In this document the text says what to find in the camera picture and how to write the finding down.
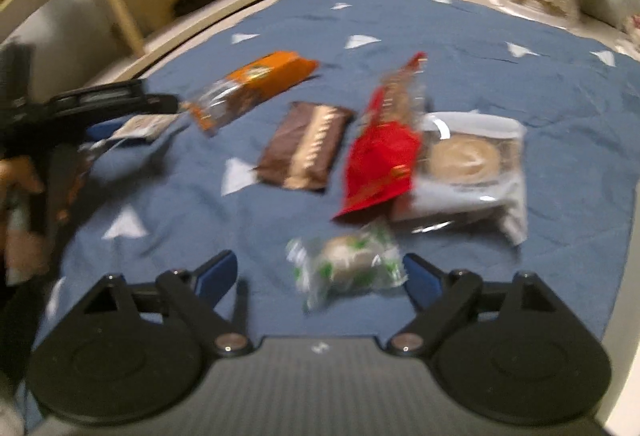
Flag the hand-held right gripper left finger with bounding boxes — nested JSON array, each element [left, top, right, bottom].
[[70, 250, 251, 358]]

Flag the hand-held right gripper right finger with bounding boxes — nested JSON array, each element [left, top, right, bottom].
[[387, 253, 571, 358]]

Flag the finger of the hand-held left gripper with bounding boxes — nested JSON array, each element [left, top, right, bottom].
[[75, 117, 127, 153], [47, 80, 179, 118]]

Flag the small beige snack packet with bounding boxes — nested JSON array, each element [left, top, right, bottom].
[[111, 113, 181, 139]]

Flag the green white candy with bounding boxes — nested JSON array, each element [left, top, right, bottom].
[[285, 221, 407, 312]]

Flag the red snack packet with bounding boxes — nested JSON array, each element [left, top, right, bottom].
[[331, 51, 428, 222]]

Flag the clear round cookie packet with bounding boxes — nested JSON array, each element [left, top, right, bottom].
[[390, 111, 529, 247]]

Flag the orange snack packet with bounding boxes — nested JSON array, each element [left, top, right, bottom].
[[182, 51, 321, 137]]

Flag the brown chocolate packet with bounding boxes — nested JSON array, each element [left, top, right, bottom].
[[254, 101, 355, 192]]

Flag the person's left hand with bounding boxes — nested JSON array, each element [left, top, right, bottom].
[[0, 156, 51, 284]]

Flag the small black box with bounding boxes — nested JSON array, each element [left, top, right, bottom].
[[171, 0, 222, 18]]

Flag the blue mat with white triangles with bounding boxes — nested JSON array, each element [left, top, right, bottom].
[[15, 0, 640, 352]]

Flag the light grey cloth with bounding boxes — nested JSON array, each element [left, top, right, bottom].
[[0, 366, 26, 436]]

